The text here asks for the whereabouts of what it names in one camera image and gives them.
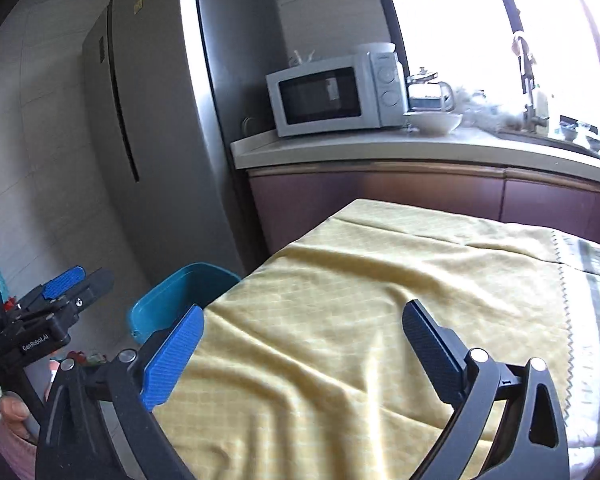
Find blue trash bin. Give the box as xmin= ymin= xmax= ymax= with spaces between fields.
xmin=126 ymin=262 xmax=240 ymax=344

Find purple kitchen cabinets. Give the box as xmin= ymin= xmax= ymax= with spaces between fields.
xmin=249 ymin=162 xmax=600 ymax=252

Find kitchen faucet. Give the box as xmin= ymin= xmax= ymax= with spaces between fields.
xmin=512 ymin=30 xmax=550 ymax=136

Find person's left hand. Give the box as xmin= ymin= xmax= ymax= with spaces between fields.
xmin=0 ymin=394 xmax=38 ymax=443

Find yellow and grey tablecloth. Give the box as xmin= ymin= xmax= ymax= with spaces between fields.
xmin=155 ymin=200 xmax=600 ymax=479

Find stainless steel refrigerator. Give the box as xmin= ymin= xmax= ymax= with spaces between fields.
xmin=82 ymin=0 xmax=287 ymax=283

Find white ceramic bowl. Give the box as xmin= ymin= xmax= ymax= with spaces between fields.
xmin=405 ymin=110 xmax=463 ymax=136

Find glass electric kettle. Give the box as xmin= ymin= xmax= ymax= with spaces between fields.
xmin=407 ymin=66 xmax=455 ymax=112

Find white microwave oven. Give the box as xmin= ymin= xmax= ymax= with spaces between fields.
xmin=266 ymin=52 xmax=407 ymax=138

